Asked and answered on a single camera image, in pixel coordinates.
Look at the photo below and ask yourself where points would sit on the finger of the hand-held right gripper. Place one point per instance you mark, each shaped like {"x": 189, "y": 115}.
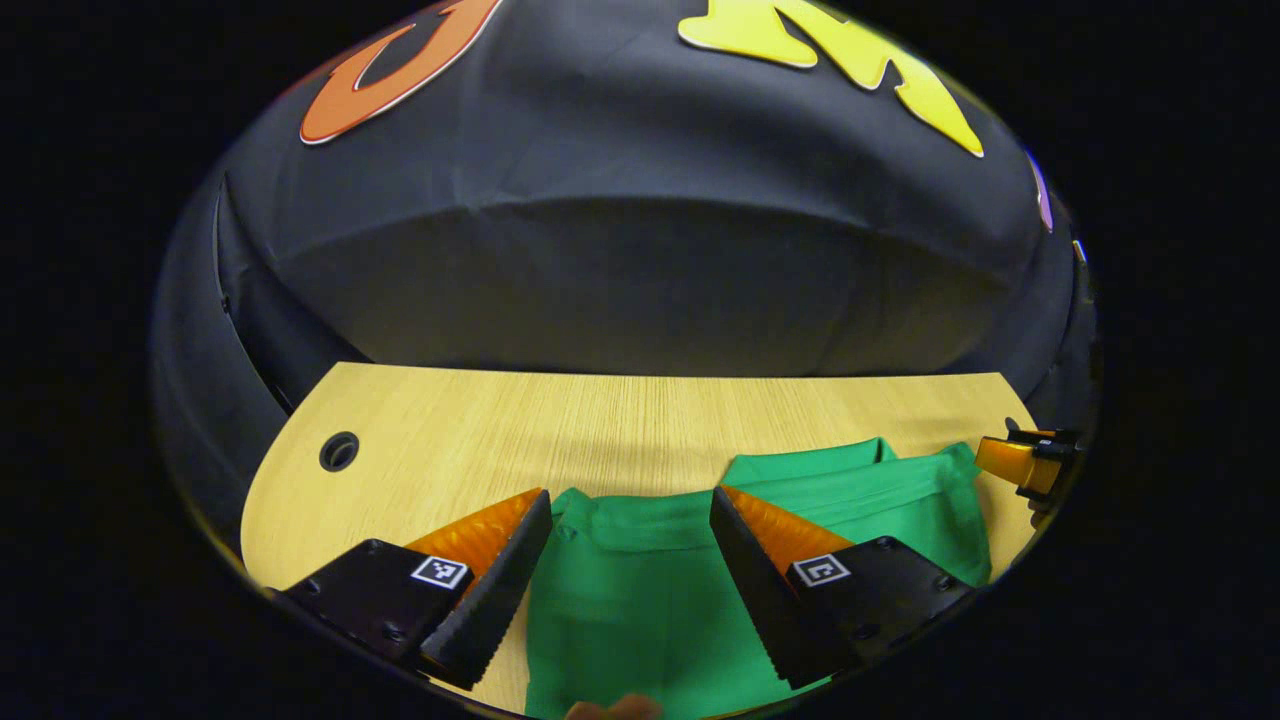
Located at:
{"x": 1015, "y": 462}

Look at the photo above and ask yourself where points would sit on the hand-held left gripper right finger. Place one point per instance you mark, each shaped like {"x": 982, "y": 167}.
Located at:
{"x": 755, "y": 590}

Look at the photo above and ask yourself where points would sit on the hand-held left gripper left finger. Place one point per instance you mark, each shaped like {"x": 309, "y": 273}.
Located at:
{"x": 495, "y": 600}

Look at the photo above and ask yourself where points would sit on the green T-shirt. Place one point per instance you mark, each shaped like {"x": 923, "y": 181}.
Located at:
{"x": 640, "y": 600}

